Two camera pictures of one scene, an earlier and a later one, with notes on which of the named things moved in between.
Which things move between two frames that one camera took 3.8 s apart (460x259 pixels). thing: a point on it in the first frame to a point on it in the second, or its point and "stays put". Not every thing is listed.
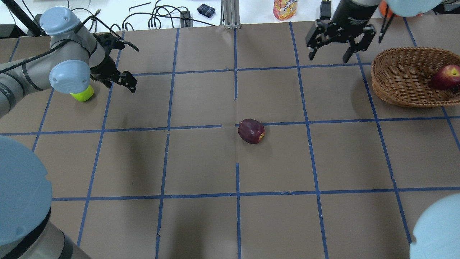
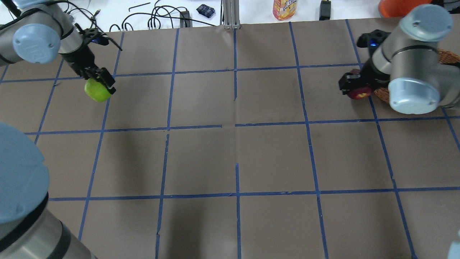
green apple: [84, 95] to [96, 90]
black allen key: [138, 5] stays put
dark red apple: [251, 131] to [359, 92]
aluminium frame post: [230, 14] stays put
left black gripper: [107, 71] to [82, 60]
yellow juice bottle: [284, 9] stays put
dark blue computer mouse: [206, 10] stays put
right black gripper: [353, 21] to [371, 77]
